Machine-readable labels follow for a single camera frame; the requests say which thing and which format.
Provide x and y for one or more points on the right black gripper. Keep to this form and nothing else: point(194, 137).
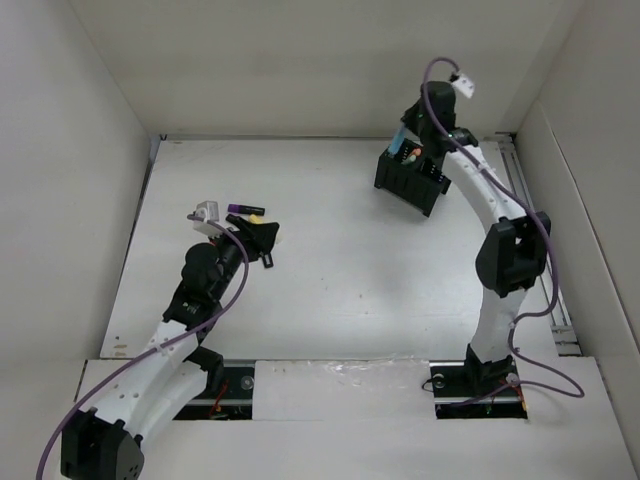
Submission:
point(408, 118)

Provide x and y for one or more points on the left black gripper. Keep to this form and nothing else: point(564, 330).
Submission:
point(255, 238)

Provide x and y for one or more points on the blue pastel highlighter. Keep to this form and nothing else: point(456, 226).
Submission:
point(397, 140)

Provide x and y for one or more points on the green pastel highlighter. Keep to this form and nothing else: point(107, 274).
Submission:
point(409, 160)

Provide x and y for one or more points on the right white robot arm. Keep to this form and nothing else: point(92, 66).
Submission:
point(488, 353)

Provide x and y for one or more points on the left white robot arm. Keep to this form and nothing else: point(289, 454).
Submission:
point(109, 439)

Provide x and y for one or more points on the black green-capped highlighter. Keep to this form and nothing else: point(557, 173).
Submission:
point(267, 260)

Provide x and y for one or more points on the black purple-capped marker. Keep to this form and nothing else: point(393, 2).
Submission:
point(242, 209)

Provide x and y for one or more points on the black two-compartment organizer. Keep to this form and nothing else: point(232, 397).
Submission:
point(420, 184)

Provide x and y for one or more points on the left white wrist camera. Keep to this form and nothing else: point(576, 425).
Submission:
point(206, 218)

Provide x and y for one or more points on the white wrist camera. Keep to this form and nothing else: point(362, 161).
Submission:
point(206, 218)
point(462, 84)

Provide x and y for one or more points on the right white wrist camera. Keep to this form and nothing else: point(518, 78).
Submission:
point(462, 84)

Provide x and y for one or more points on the aluminium side rail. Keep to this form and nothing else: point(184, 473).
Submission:
point(526, 262)

